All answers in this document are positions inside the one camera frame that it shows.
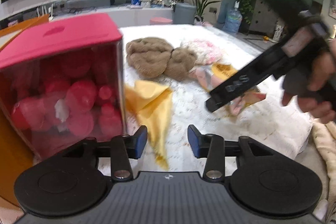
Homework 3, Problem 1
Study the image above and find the yellow cloth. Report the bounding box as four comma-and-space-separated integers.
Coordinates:
124, 80, 173, 170

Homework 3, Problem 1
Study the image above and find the pink round waste bin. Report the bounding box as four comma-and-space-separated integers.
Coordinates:
150, 17, 173, 25

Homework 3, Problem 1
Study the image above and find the pink white fluffy cloth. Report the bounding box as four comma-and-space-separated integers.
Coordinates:
180, 40, 223, 65

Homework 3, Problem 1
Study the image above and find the green potted floor plant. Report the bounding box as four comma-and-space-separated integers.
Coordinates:
182, 0, 223, 23

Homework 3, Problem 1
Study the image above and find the red-lidded clear box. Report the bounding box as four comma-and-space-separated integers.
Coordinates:
1, 13, 126, 159

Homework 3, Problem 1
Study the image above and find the white wifi router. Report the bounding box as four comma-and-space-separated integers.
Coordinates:
36, 3, 54, 21

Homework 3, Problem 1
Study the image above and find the brown fluffy towel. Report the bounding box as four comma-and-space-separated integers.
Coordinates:
126, 37, 197, 81

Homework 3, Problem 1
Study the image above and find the person's right hand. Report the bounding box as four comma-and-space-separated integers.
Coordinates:
296, 39, 335, 124

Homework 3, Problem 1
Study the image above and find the grey drawer cabinet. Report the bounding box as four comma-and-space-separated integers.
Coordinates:
249, 0, 278, 36

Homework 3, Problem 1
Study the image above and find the grey lidded trash can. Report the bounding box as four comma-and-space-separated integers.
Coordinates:
173, 2, 197, 25

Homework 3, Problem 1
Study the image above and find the blue water jug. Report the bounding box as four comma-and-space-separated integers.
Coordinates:
224, 2, 242, 34

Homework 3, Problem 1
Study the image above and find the white marble TV console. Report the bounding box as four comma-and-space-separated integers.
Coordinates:
1, 1, 173, 30

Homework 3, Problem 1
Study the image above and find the white quilted mat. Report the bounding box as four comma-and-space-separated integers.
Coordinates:
120, 24, 313, 172

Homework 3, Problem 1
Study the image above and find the orange cardboard storage box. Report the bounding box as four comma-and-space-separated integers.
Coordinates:
1, 15, 49, 210

